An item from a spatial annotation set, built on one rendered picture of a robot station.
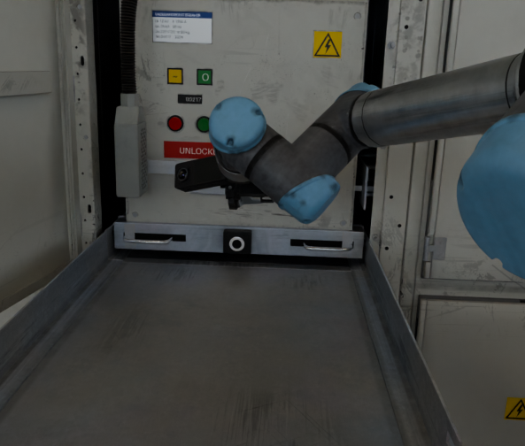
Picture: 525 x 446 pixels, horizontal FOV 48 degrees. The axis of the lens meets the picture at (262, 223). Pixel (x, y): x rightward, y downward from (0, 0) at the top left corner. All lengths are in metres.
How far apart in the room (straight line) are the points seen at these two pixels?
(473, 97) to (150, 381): 0.54
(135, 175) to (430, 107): 0.66
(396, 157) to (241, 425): 0.67
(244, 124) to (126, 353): 0.38
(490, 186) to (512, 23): 0.80
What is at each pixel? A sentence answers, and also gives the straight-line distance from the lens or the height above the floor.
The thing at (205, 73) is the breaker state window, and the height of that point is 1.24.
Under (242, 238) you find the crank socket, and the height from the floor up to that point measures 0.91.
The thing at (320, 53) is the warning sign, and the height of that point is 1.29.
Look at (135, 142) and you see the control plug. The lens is 1.17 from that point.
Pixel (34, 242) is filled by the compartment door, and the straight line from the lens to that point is 1.23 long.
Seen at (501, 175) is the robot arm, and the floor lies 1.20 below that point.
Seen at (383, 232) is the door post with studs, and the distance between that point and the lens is 1.26.
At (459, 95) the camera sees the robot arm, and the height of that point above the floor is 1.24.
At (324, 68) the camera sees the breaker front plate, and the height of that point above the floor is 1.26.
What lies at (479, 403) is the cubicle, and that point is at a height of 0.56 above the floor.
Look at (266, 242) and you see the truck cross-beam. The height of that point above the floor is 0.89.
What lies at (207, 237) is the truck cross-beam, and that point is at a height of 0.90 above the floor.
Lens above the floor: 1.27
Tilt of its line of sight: 15 degrees down
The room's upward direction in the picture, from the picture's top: 2 degrees clockwise
